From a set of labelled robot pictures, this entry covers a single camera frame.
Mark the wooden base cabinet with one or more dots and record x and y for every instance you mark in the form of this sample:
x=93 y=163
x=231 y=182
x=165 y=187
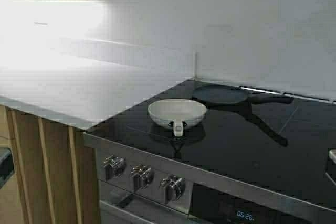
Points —
x=54 y=178

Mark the black flat crepe pan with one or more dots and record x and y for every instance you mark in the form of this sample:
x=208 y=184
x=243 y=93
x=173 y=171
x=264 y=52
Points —
x=228 y=95

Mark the left chrome stove knob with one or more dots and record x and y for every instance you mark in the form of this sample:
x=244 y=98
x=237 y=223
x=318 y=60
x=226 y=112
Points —
x=114 y=166

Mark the chrome stove knob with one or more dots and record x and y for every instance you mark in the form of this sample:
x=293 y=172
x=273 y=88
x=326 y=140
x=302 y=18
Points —
x=114 y=166
x=171 y=188
x=140 y=177

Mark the middle chrome stove knob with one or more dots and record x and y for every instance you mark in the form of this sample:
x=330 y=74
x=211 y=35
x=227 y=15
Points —
x=140 y=177

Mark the right chrome stove knob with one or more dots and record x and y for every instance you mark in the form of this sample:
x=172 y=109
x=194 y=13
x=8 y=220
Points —
x=171 y=188

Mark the white frying pan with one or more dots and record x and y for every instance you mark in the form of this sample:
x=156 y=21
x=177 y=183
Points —
x=177 y=115

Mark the stainless steel stove with cooktop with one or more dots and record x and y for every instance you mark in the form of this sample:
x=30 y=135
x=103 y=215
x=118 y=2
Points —
x=243 y=163

